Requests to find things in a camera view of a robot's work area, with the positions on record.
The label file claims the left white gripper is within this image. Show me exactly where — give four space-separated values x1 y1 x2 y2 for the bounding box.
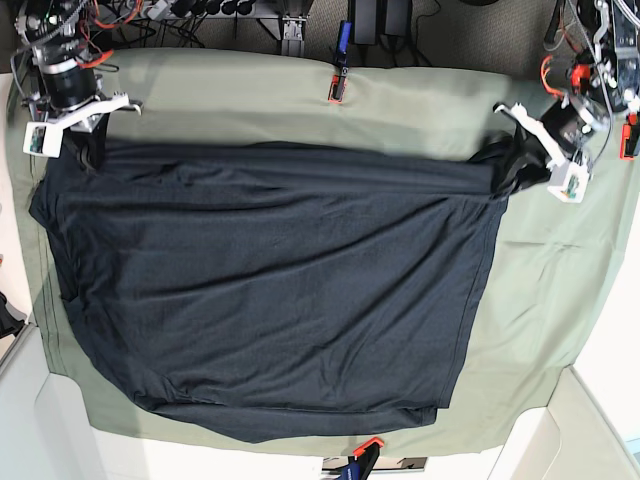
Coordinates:
493 101 593 193

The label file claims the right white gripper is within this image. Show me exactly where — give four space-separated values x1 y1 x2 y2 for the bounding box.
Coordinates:
47 93 143 174

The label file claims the dark long-sleeve T-shirt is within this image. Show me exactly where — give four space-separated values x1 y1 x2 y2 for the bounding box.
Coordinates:
30 137 519 443

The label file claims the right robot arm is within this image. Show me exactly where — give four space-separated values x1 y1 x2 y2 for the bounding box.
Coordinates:
10 1 142 170

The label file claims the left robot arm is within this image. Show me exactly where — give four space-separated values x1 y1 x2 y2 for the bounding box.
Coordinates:
494 1 639 203

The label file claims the green table cloth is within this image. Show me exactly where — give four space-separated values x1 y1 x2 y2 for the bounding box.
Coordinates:
6 49 639 456

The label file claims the right orange-black clamp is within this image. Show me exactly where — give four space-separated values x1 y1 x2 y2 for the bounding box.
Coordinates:
619 113 640 161

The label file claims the orange-black clamp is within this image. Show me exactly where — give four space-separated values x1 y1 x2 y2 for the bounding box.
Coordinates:
338 437 384 480
619 113 640 161

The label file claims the white power strip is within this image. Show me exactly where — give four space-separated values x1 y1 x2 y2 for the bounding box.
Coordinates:
125 0 174 21

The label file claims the black object left edge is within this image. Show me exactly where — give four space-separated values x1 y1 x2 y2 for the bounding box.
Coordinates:
0 293 25 339

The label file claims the top centre blue-orange clamp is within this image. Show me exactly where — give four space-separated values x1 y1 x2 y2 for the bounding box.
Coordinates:
328 20 352 104

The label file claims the black power adapter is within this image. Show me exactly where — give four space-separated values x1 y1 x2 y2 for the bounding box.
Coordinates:
348 0 413 46

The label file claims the bottom orange-black clamp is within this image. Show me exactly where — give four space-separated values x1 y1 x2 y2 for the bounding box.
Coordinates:
338 437 384 480

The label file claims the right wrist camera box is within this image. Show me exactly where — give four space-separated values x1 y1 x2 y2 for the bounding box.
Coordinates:
23 122 64 158

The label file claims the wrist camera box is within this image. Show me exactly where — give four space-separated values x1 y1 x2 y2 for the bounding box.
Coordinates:
546 161 590 204
23 122 64 158

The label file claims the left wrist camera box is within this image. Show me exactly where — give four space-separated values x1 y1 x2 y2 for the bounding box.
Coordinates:
546 161 590 204

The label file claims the metal table bracket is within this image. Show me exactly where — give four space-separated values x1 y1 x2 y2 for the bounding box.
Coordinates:
280 16 306 58

